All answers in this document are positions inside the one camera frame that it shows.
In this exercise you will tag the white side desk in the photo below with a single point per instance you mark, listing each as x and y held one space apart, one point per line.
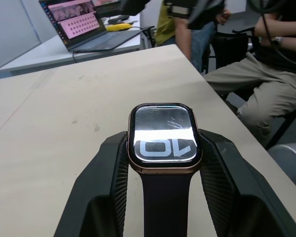
51 56

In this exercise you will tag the rose gold watch body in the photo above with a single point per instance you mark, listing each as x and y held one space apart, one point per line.
162 138

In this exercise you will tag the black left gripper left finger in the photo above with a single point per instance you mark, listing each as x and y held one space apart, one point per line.
101 172

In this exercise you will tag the open grey laptop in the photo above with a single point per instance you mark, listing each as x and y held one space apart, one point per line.
88 29

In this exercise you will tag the yellow banana-shaped object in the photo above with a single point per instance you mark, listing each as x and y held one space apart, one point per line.
118 26

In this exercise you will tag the silver wristwatch on person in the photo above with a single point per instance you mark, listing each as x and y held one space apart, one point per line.
277 40

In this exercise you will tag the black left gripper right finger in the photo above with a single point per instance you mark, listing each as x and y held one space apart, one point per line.
227 172

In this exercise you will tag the black office chair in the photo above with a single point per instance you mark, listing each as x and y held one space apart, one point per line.
239 47

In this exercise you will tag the person in khaki trousers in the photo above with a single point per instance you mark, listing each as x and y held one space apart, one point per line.
266 84

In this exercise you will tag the person in blue jeans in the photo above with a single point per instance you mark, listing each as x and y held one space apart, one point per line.
185 37

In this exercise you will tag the bystander bare hand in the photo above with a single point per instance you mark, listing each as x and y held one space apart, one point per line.
224 17

